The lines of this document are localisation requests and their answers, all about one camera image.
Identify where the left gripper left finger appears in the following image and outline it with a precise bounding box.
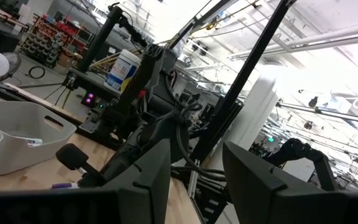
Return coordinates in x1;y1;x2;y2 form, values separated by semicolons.
104;138;172;224

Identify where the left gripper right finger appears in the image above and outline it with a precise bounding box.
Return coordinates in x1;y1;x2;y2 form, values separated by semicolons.
222;141;351;224

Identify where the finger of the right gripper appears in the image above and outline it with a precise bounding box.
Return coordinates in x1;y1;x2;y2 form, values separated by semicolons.
78;172;105;189

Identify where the magenta whiteboard marker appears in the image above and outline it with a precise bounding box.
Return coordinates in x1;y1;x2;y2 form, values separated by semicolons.
52;182;80;190

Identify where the black box with white labels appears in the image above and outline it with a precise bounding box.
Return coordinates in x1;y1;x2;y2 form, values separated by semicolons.
197;183;229;224

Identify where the light grey plastic bin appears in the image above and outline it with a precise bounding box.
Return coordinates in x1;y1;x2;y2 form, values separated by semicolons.
0;100;78;175

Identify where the black power supply box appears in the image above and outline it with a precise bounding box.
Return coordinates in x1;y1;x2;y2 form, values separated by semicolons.
81;91;98;109

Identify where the black equipment cart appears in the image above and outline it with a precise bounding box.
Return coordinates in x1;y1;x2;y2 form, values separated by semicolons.
67;67;124;100

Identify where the white round column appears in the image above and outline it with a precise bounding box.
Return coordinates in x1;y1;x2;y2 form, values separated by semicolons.
225;71;281;150

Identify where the white blue wipes canister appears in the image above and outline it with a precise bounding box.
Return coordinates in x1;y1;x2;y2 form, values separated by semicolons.
106;49;142;91

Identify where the parts shelf with red bins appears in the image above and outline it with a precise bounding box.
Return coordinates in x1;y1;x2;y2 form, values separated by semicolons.
19;14;94;69

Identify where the black monitor pole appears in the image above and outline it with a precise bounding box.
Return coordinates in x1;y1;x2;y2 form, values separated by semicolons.
76;4;124;74

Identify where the silver aluminium bracket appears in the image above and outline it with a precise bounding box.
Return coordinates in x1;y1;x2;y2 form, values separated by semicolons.
187;160;200;198

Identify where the black aluminium frame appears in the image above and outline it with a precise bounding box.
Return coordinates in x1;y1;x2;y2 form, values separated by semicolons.
0;0;295;224

